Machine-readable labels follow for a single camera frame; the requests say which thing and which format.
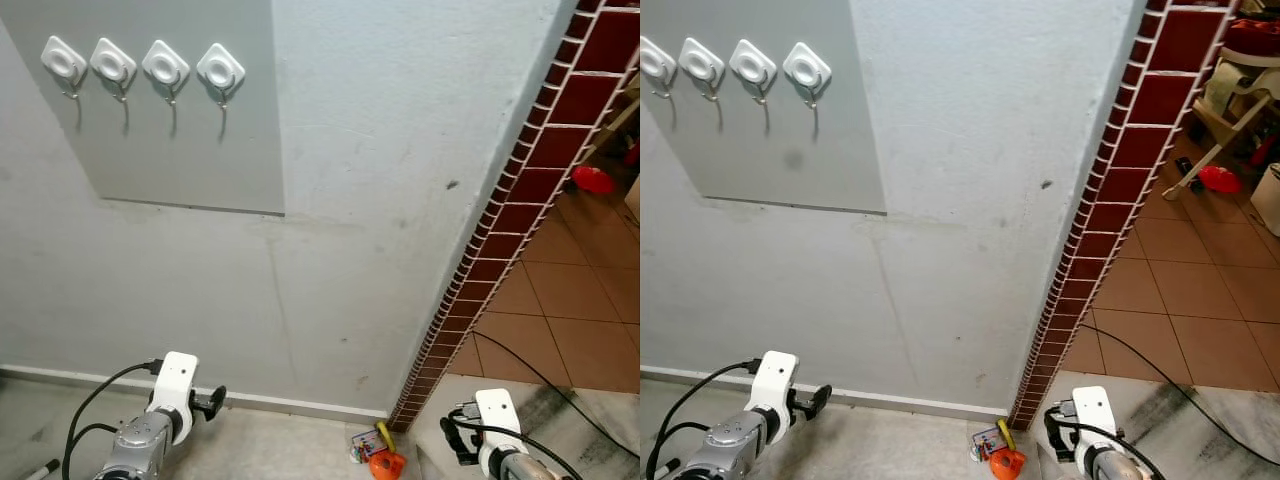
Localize white wall hook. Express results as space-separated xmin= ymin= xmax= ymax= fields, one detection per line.
xmin=781 ymin=40 xmax=833 ymax=110
xmin=89 ymin=37 xmax=139 ymax=105
xmin=41 ymin=35 xmax=90 ymax=102
xmin=728 ymin=38 xmax=779 ymax=107
xmin=641 ymin=35 xmax=679 ymax=102
xmin=141 ymin=39 xmax=192 ymax=107
xmin=195 ymin=42 xmax=247 ymax=110
xmin=678 ymin=37 xmax=727 ymax=105

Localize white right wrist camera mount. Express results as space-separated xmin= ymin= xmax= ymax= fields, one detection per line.
xmin=473 ymin=387 xmax=524 ymax=477
xmin=1069 ymin=385 xmax=1119 ymax=472

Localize white plastic container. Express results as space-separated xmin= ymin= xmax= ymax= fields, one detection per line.
xmin=1249 ymin=162 xmax=1280 ymax=237

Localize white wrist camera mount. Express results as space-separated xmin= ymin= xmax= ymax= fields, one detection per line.
xmin=149 ymin=350 xmax=200 ymax=447
xmin=1069 ymin=385 xmax=1119 ymax=472
xmin=749 ymin=349 xmax=800 ymax=442
xmin=473 ymin=387 xmax=524 ymax=477

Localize red plastic bowl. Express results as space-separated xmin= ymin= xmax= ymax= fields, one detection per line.
xmin=571 ymin=164 xmax=616 ymax=196
xmin=1197 ymin=164 xmax=1243 ymax=196

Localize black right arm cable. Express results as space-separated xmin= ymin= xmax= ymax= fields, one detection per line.
xmin=1049 ymin=418 xmax=1168 ymax=480
xmin=449 ymin=417 xmax=587 ymax=480

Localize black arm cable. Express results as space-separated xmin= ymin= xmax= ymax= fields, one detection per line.
xmin=61 ymin=359 xmax=164 ymax=480
xmin=645 ymin=359 xmax=764 ymax=480
xmin=1049 ymin=418 xmax=1168 ymax=480
xmin=449 ymin=417 xmax=587 ymax=480

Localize red cushion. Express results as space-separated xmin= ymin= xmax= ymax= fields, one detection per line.
xmin=1224 ymin=17 xmax=1280 ymax=57

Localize grey wall panel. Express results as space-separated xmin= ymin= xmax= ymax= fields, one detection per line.
xmin=0 ymin=0 xmax=286 ymax=217

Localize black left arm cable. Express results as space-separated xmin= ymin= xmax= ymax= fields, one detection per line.
xmin=645 ymin=359 xmax=764 ymax=480
xmin=61 ymin=359 xmax=164 ymax=480

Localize small orange plastic object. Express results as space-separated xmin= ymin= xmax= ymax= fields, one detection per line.
xmin=987 ymin=446 xmax=1029 ymax=480
xmin=366 ymin=449 xmax=409 ymax=480

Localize light wooden chair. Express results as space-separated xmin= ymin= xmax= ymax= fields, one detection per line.
xmin=1162 ymin=58 xmax=1280 ymax=202
xmin=588 ymin=72 xmax=641 ymax=163

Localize thin black floor cable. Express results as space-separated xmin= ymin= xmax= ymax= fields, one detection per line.
xmin=471 ymin=329 xmax=641 ymax=460
xmin=1079 ymin=322 xmax=1280 ymax=467

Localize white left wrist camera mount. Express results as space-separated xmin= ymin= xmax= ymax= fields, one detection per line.
xmin=149 ymin=350 xmax=200 ymax=447
xmin=749 ymin=349 xmax=800 ymax=442

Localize grey skirting board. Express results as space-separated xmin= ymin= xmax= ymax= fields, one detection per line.
xmin=0 ymin=364 xmax=392 ymax=420
xmin=641 ymin=364 xmax=1014 ymax=417

